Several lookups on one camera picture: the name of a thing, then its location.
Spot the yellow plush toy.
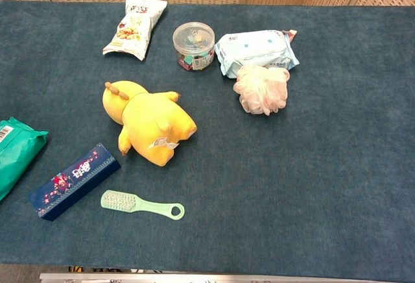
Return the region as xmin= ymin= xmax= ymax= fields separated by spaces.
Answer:
xmin=102 ymin=80 xmax=198 ymax=167

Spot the pink mesh bath sponge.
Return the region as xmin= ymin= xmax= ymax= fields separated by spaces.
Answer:
xmin=233 ymin=64 xmax=291 ymax=116

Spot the clear round plastic jar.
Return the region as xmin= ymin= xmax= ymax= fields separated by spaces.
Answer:
xmin=172 ymin=21 xmax=216 ymax=72

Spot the light blue wet wipes pack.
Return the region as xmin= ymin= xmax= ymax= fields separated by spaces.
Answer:
xmin=214 ymin=29 xmax=300 ymax=79

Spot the dark teal table cloth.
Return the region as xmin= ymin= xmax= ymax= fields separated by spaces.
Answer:
xmin=0 ymin=0 xmax=415 ymax=283

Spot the light green plastic brush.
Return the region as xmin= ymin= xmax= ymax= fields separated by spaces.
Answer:
xmin=100 ymin=190 xmax=185 ymax=221

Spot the white snack bag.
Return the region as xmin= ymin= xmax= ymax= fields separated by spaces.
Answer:
xmin=102 ymin=0 xmax=169 ymax=62

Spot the dark blue floral box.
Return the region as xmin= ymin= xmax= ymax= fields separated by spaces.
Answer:
xmin=29 ymin=143 xmax=122 ymax=222

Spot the green plastic package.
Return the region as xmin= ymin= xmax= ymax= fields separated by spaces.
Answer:
xmin=0 ymin=116 xmax=49 ymax=201

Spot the silver metal rail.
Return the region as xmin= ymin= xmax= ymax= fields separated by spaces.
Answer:
xmin=39 ymin=272 xmax=395 ymax=283

